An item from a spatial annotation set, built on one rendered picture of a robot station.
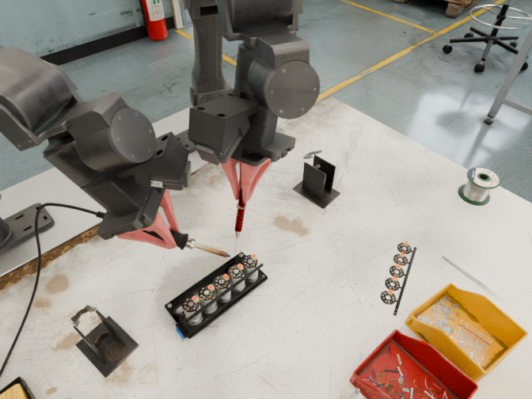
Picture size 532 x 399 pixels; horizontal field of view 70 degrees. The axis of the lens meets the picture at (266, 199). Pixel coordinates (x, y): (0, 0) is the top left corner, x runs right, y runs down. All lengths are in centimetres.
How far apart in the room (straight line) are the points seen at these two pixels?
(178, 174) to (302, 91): 16
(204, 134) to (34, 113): 17
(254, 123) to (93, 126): 17
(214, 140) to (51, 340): 43
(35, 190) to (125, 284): 33
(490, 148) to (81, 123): 222
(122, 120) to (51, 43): 280
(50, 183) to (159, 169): 52
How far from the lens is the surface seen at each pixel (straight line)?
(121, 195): 47
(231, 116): 39
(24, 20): 312
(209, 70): 79
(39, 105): 45
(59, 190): 91
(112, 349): 65
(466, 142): 241
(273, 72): 37
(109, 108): 41
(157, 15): 324
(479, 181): 86
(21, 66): 47
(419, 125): 244
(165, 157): 43
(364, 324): 65
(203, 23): 71
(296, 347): 62
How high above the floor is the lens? 132
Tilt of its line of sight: 47 degrees down
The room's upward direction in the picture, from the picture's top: straight up
